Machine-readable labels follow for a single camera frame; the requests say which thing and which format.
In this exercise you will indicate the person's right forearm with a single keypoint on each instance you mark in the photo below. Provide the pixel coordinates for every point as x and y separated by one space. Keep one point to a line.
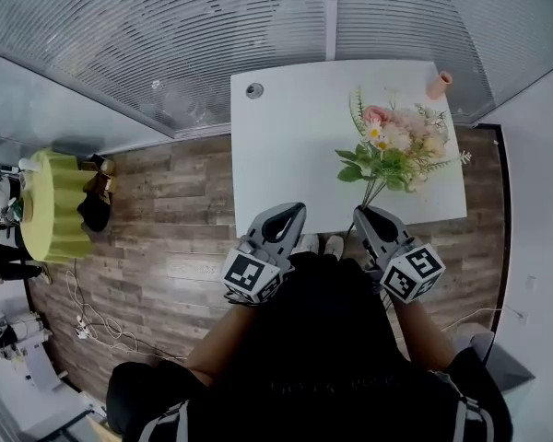
421 339

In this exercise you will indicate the white table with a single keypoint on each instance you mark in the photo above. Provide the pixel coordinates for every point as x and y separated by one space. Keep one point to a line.
281 164

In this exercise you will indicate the person's white right shoe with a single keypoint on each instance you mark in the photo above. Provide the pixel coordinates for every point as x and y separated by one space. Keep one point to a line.
334 247

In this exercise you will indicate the brown cardboard box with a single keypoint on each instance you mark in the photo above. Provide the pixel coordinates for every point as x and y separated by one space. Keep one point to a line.
102 168

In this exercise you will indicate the pink vase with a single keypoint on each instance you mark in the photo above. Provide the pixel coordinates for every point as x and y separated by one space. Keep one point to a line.
438 85

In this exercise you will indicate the round table with yellow-green cloth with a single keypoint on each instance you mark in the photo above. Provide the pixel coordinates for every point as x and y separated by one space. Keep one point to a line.
50 210

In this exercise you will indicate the person's white shoe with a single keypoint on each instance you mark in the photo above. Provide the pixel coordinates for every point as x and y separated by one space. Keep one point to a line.
309 244
334 247

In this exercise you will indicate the white machine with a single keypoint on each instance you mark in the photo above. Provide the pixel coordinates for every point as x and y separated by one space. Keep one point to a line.
32 357

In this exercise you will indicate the grey partition post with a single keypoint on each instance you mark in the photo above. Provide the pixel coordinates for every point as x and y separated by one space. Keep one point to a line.
331 16

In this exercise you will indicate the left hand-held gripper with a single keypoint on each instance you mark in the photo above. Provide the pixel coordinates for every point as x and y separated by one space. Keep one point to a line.
249 274

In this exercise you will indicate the pink and white flowers bouquet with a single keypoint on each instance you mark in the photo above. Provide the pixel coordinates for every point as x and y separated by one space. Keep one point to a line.
396 145

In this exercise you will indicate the black bag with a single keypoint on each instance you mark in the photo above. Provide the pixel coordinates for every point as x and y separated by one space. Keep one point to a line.
94 210

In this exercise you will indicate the person's white left shoe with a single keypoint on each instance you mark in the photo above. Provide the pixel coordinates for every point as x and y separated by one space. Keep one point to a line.
309 244

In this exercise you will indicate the person's black clothing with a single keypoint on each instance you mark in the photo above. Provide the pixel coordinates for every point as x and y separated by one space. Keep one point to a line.
322 366

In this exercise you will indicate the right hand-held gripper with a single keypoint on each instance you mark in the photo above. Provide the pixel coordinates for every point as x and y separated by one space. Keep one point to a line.
412 274

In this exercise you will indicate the white power strip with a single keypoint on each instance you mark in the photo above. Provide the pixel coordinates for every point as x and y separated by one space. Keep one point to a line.
81 329

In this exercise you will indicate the person's left forearm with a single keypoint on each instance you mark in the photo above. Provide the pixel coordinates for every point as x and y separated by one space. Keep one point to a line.
226 343

